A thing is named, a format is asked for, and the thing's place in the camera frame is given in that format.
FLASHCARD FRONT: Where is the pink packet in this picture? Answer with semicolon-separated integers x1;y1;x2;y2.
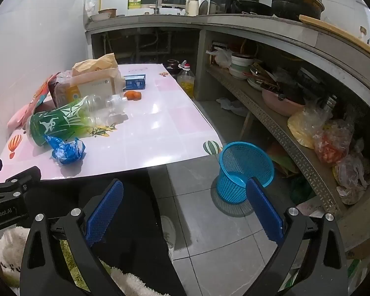
7;104;30;134

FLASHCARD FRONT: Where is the blue plastic wrapper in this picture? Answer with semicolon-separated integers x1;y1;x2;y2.
45;135;85;165

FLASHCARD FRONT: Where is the green label plastic bottle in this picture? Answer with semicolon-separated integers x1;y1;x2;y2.
25;94;128;146

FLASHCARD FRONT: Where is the red snack bag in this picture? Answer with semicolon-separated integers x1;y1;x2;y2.
24;73;58;120

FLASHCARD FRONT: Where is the orange peel piece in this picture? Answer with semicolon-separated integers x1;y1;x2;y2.
124;90;142;101

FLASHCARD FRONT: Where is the yellow white medicine box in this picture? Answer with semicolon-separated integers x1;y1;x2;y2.
64;77;115;103

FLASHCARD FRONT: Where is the blue toothpaste box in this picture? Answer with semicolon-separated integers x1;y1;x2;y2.
124;74;146;91

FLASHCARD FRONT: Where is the brown paper bag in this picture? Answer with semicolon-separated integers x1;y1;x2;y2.
70;53;125;93

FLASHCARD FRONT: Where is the orange green floor bag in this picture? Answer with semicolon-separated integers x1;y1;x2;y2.
266;142;298;176

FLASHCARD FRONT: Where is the blue plastic mesh basket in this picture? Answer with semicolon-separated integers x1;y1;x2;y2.
216;142;275;204

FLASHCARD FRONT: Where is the perforated metal shelf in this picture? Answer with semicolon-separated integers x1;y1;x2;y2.
206;66;347;217

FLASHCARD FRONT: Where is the red contents plastic bag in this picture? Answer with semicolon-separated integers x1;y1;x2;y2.
313;120;354;166

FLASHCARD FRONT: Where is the yellow bag on shelf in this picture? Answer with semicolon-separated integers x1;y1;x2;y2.
287;107;326;149

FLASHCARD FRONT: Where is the pink plastic basin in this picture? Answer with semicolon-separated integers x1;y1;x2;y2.
262;89;305;117

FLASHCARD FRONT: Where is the stack of white bowls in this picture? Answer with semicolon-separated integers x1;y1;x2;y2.
228;53;253;80

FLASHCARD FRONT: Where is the cooking oil bottle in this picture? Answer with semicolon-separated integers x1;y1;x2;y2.
177;60;195;98

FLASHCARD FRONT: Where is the white plastic bag shelf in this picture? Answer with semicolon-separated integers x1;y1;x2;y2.
206;47;233;69

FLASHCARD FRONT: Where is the yellow detergent jug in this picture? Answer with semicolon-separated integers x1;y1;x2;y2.
128;0;142;9

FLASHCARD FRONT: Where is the sink faucet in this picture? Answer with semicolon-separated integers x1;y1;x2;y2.
154;0;168;15

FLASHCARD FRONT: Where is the white ceramic jar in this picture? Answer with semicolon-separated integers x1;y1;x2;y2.
185;0;199;17

